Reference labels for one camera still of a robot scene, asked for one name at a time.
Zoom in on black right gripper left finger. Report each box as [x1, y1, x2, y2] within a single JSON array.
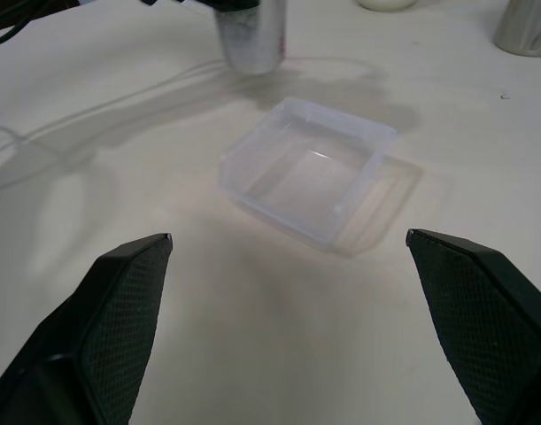
[[0, 232, 174, 425]]

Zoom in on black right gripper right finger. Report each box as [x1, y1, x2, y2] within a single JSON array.
[[405, 228, 541, 425]]

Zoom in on clear plastic box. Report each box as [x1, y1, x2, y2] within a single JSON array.
[[216, 96, 399, 255]]

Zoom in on silver metal cylinder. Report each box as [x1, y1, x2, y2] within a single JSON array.
[[492, 0, 541, 58]]

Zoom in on white round object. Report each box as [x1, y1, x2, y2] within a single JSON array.
[[355, 0, 418, 12]]

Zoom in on silver metal can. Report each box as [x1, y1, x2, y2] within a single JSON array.
[[197, 0, 290, 75]]

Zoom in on black cable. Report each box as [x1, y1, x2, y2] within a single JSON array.
[[0, 0, 72, 49]]

